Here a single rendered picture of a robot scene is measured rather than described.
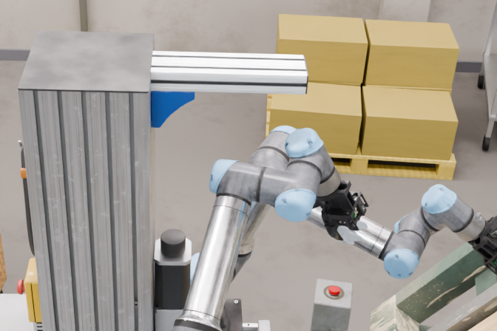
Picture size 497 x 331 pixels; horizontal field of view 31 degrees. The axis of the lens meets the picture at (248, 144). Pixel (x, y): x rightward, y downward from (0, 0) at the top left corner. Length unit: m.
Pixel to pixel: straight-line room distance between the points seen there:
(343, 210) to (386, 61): 3.19
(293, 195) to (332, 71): 3.38
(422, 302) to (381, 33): 2.56
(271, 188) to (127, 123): 0.32
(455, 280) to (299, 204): 1.17
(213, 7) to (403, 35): 1.36
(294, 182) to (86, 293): 0.55
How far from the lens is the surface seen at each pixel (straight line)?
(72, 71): 1.77
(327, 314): 2.88
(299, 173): 1.80
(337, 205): 1.97
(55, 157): 1.80
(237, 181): 1.80
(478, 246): 2.23
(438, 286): 2.86
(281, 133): 2.27
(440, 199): 2.17
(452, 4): 6.08
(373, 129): 4.92
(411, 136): 4.97
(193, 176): 4.94
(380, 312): 2.97
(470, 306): 2.63
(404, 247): 2.14
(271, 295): 4.22
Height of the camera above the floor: 2.88
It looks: 34 degrees down
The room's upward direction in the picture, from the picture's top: 4 degrees clockwise
